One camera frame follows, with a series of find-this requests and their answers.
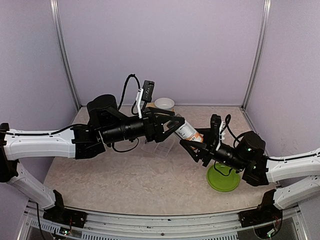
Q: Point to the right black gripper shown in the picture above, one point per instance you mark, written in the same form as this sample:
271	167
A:
210	146

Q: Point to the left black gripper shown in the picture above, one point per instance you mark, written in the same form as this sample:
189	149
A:
156	133

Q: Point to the orange pill bottle grey cap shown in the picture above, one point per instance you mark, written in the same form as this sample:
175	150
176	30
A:
188	132

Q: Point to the clear plastic pill organizer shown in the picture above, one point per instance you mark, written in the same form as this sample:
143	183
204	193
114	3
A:
159	149

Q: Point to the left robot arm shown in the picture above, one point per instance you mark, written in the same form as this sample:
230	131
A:
106	126

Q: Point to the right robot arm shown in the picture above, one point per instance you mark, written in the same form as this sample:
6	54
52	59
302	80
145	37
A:
257	169

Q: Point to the white ceramic bowl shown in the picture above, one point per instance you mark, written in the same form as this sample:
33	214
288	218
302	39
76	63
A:
164	103

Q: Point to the beige round plate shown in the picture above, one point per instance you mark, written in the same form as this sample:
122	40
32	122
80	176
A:
172	110

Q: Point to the green round plate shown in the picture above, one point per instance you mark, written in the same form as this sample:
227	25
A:
222	178

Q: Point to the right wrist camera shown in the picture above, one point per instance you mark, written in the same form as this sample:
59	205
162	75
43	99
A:
217	127

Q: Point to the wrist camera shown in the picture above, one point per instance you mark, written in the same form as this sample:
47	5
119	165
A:
143	97
217	127

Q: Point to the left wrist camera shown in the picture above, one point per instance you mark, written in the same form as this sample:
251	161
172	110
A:
143	97

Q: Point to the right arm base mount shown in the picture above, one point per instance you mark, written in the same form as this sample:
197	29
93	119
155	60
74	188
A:
265	212

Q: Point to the left aluminium frame post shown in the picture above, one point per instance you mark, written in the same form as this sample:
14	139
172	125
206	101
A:
54	5

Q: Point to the aluminium frame post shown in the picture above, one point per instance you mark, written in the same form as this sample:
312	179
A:
54	5
267	5

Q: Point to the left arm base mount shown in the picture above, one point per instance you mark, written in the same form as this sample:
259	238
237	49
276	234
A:
62	215

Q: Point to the right aluminium frame post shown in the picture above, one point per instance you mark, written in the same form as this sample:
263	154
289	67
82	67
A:
267	5

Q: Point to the front aluminium rail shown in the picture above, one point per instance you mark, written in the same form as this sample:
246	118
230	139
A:
114	226

